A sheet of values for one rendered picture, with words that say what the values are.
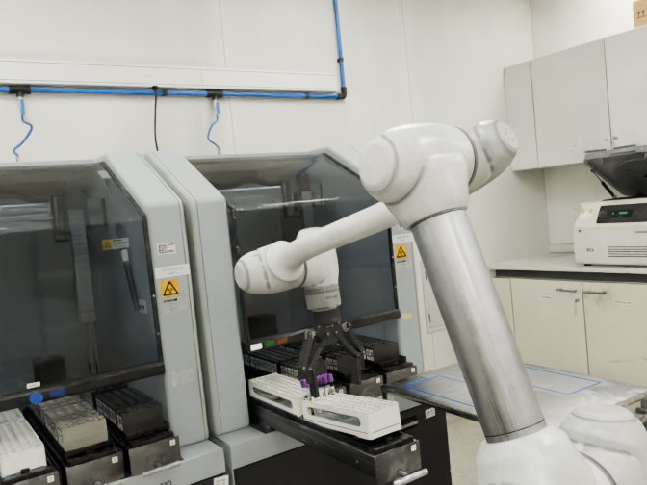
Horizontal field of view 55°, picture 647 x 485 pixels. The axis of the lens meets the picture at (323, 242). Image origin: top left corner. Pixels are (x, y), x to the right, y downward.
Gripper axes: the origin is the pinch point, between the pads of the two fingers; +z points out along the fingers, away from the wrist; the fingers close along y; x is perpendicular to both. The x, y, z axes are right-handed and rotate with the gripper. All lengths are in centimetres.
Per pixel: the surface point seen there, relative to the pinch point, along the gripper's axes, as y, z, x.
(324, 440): -6.6, 12.0, -1.2
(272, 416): -6.6, 9.2, 25.4
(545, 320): 229, 24, 111
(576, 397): 51, 12, -34
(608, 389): 62, 13, -36
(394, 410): 3.2, 5.0, -18.5
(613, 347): 229, 39, 69
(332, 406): -4.9, 3.6, -4.4
